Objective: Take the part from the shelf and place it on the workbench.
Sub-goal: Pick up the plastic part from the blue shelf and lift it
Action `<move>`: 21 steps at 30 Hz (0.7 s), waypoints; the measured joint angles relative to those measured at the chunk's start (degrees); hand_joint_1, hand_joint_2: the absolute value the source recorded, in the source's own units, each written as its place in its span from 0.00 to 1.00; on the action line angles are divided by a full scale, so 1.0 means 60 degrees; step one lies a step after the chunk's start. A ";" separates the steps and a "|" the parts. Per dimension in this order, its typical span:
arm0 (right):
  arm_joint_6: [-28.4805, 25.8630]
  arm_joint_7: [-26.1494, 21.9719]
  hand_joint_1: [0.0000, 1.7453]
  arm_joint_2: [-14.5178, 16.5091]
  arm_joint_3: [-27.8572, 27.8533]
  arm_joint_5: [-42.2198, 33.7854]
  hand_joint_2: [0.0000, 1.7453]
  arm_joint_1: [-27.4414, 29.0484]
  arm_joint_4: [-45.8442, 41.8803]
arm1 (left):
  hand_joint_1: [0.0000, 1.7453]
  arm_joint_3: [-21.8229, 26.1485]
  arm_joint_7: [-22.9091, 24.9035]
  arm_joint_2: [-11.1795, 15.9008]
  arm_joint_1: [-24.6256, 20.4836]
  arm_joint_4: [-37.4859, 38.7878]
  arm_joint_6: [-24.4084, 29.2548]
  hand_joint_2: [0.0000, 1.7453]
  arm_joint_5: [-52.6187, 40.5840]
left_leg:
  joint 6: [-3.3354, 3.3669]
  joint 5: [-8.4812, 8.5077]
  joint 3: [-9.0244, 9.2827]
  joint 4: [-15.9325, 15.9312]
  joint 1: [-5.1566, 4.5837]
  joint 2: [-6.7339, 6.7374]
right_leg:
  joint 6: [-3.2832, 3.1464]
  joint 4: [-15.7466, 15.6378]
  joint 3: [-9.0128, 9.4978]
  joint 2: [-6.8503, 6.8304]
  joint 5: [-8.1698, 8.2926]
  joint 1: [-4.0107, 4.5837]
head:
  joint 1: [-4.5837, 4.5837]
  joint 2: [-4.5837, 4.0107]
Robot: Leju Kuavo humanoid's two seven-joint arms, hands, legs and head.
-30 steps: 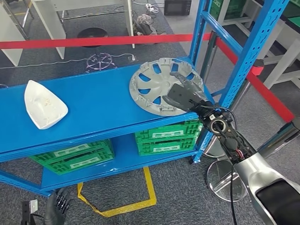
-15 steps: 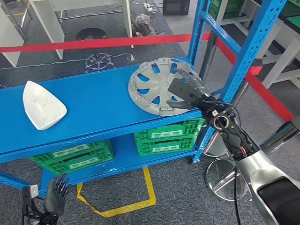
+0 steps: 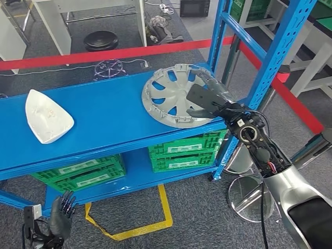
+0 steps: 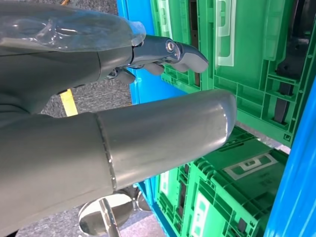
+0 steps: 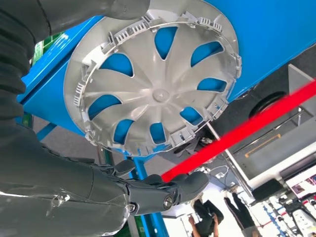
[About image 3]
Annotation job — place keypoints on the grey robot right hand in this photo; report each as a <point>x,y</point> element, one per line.
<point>225,94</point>

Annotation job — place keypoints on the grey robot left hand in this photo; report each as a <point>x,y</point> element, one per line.
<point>60,223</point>

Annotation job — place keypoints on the grey plastic wheel hubcap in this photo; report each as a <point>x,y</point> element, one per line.
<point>166,103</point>

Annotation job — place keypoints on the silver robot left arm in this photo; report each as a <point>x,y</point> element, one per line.
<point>49,244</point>

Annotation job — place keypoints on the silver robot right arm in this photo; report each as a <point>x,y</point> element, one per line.
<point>285,185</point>

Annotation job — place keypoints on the white plastic shell part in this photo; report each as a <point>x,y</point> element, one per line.
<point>47,117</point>

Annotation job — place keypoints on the blue metal shelf rack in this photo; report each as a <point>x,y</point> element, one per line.
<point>103,113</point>

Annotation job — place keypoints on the dark stanchion pole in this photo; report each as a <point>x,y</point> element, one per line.
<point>231,65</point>

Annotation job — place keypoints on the green folding crate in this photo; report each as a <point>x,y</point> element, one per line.
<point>181,154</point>
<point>78,175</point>

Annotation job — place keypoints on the green crate stack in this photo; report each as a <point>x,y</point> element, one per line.
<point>256,8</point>

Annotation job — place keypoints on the black microwave oven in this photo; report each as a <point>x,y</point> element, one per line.
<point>194,7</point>

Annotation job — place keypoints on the red barrier belt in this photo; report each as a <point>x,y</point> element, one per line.
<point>103,54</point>
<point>298,106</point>

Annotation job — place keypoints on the grey bag pile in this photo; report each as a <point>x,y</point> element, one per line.
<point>163,32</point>

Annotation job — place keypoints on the white power strip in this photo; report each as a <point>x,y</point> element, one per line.
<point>166,8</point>

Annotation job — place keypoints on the chrome star chair base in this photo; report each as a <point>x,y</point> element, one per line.
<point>110,68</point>

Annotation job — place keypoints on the black round stool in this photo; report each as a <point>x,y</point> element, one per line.
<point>101,41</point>

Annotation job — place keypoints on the white cabinet panel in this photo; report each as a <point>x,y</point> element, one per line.
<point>10,44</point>

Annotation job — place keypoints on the white table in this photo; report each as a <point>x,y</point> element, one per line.
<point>54,24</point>

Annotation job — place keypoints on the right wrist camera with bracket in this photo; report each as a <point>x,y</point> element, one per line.
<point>202,98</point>

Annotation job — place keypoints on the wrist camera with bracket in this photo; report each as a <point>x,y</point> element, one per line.
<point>202,98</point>
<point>29,220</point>

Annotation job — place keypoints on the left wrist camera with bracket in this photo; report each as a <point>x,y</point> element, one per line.
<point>29,220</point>

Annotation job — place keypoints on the white workbench frame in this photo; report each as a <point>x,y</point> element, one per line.
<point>315,67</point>

